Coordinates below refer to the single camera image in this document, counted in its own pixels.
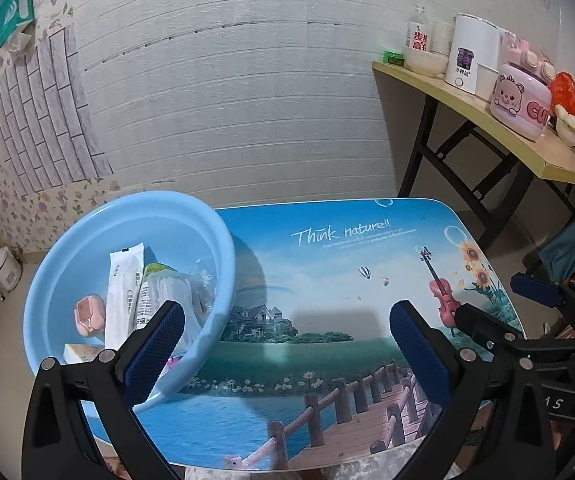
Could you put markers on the white bowl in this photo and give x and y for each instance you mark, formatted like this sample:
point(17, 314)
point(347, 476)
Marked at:
point(425, 62)

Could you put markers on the small clear plastic bag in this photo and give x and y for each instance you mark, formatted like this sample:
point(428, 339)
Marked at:
point(202, 285)

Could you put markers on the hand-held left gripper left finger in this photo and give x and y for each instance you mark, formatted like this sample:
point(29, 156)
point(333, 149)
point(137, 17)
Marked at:
point(155, 355)

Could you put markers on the pink white plush toy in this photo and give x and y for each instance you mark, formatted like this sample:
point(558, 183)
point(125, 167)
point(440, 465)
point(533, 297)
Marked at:
point(172, 363)

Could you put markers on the pink bear lunch box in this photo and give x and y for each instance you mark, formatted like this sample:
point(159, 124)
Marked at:
point(517, 100)

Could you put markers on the white plush clothing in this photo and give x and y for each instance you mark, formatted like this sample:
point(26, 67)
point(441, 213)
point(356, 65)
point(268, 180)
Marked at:
point(392, 470)

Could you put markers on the pink contact lens case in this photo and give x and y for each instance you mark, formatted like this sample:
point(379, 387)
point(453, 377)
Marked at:
point(90, 315)

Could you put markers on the stack of white cups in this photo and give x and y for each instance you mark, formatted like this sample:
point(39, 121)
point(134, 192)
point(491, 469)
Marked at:
point(441, 37)

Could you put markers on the long white packet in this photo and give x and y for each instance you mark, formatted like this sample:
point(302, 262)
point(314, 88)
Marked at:
point(120, 290)

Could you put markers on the wooden desk black legs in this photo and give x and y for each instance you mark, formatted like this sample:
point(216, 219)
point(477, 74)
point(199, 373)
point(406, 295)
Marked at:
point(517, 135)

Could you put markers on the green white wall packet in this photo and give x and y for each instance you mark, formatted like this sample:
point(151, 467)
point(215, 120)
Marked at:
point(12, 15)

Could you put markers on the glass bottle red label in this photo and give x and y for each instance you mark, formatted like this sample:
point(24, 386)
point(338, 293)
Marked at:
point(419, 35)

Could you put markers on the white electric kettle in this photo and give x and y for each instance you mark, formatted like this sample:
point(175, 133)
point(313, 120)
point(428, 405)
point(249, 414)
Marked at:
point(472, 45)

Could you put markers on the white yellow tissue packet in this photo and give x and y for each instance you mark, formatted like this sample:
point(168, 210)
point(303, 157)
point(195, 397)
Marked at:
point(82, 352)

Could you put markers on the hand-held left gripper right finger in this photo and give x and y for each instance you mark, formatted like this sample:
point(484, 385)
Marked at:
point(415, 350)

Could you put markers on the white jar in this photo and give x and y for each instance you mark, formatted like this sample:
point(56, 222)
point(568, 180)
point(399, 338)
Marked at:
point(5, 270)

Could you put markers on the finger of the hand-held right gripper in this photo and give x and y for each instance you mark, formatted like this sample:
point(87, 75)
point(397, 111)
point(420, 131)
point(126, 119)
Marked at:
point(482, 322)
point(535, 287)

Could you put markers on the orange red bag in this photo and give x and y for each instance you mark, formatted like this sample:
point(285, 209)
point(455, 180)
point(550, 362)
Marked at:
point(565, 92)

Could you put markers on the small green box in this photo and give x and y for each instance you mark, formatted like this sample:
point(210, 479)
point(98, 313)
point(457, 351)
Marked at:
point(392, 58)

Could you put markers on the cream plastic object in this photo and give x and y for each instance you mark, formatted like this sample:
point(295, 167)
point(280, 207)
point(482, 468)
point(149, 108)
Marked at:
point(567, 125)

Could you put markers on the green white bag roll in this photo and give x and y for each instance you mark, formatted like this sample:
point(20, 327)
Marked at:
point(150, 290)

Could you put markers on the light blue plastic basin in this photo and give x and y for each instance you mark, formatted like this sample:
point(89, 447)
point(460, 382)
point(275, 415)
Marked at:
point(67, 270)

